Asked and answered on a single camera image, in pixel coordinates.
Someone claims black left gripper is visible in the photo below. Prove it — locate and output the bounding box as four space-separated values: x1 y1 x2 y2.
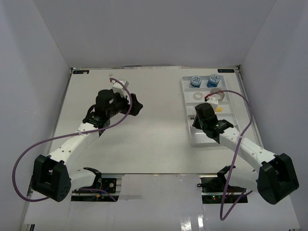
107 90 143 118

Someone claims clear tape roll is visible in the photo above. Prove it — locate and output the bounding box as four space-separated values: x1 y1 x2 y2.
193 92 203 100

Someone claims white compartment tray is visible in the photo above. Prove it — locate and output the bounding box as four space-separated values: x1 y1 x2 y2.
181 74 239 146

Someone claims brown packing tape roll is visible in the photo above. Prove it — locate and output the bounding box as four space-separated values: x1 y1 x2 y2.
210 88 225 102

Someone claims blue tape roll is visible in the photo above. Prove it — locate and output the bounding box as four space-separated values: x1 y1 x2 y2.
190 76 202 88
206 74 220 88

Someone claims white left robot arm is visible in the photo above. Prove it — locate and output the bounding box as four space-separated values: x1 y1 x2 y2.
31 90 143 202

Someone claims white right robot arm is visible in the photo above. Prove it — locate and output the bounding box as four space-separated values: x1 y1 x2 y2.
193 103 299 205

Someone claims right black table label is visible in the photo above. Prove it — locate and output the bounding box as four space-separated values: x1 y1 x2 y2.
218 69 235 73

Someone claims black table label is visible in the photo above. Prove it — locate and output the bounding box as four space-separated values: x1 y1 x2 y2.
218 69 235 73
72 70 90 75

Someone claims left black table label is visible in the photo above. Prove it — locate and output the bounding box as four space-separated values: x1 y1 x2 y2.
72 70 90 75

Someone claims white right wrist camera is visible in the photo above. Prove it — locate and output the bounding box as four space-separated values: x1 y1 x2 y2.
205 96 219 111

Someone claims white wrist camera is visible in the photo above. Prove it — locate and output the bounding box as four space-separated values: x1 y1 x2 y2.
112 79 129 97
205 96 219 111

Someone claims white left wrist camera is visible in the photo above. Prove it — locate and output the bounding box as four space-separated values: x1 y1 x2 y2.
112 79 129 97

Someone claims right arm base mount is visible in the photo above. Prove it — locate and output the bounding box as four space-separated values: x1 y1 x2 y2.
197 166 244 204

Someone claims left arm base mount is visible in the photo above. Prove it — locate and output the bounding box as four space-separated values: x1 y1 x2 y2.
71 167 124 202

